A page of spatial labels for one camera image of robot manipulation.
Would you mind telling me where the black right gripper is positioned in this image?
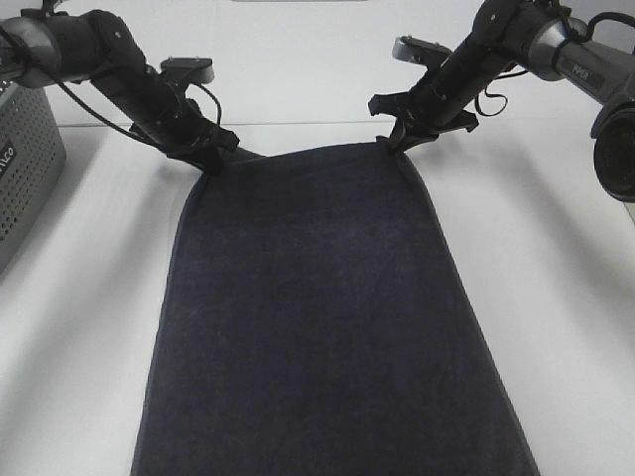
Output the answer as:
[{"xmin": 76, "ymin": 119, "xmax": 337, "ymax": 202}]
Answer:
[{"xmin": 368, "ymin": 42, "xmax": 478, "ymax": 155}]

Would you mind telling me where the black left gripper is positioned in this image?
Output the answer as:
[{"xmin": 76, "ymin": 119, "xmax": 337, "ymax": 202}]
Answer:
[{"xmin": 130, "ymin": 66, "xmax": 239, "ymax": 177}]

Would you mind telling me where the dark navy towel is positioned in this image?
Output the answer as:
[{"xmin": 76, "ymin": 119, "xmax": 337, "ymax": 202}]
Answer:
[{"xmin": 131, "ymin": 142, "xmax": 538, "ymax": 475}]

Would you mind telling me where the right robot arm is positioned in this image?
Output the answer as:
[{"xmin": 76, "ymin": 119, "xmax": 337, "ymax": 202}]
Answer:
[{"xmin": 368, "ymin": 1, "xmax": 634, "ymax": 203}]

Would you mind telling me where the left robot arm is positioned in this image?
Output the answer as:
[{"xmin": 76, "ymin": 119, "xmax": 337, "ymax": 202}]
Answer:
[{"xmin": 1, "ymin": 1, "xmax": 239, "ymax": 176}]

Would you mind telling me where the grey perforated basket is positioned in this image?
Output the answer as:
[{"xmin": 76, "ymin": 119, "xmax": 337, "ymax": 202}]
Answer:
[{"xmin": 0, "ymin": 80, "xmax": 66, "ymax": 269}]

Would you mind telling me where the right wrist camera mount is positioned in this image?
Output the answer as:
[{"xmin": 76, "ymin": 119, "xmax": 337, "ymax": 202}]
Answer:
[{"xmin": 392, "ymin": 36, "xmax": 452, "ymax": 68}]

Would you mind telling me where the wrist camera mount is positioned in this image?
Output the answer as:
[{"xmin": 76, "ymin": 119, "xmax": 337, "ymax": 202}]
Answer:
[
  {"xmin": 160, "ymin": 57, "xmax": 215, "ymax": 87},
  {"xmin": 392, "ymin": 36, "xmax": 452, "ymax": 68}
]

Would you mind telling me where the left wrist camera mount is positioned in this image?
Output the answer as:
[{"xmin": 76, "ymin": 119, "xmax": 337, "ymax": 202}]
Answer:
[{"xmin": 160, "ymin": 57, "xmax": 215, "ymax": 87}]

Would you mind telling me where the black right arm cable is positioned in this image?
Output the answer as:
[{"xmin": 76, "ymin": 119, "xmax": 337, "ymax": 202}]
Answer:
[{"xmin": 473, "ymin": 59, "xmax": 527, "ymax": 120}]

